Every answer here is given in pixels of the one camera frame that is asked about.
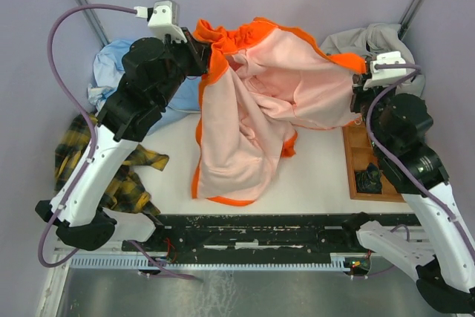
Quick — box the grey crumpled garment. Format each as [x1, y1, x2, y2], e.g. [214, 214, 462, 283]
[318, 22, 427, 99]

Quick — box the orange jacket pink lining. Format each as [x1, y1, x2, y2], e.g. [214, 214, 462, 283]
[191, 18, 366, 206]

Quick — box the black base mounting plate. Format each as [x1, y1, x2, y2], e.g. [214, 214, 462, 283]
[141, 214, 366, 262]

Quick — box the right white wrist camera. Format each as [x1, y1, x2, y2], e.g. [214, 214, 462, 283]
[363, 51, 407, 91]

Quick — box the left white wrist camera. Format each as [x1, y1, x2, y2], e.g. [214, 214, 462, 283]
[134, 0, 188, 43]

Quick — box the dark rolled sock front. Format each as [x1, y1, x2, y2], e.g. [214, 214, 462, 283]
[355, 163, 382, 194]

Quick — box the light blue garment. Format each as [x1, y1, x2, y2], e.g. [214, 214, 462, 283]
[88, 39, 200, 135]

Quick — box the yellow black plaid shirt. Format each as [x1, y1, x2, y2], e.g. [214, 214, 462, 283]
[54, 114, 169, 216]

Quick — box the wooden compartment tray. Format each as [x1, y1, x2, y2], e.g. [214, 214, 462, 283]
[342, 122, 404, 203]

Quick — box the white slotted cable duct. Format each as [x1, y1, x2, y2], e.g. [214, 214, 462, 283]
[70, 250, 349, 272]

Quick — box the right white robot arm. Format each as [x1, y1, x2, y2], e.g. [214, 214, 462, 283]
[340, 75, 474, 315]

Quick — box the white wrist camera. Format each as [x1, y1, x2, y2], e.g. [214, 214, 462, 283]
[363, 51, 407, 91]
[134, 0, 188, 43]

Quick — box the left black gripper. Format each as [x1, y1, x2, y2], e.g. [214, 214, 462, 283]
[154, 26, 212, 108]

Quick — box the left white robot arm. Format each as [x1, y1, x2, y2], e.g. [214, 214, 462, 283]
[36, 28, 211, 251]

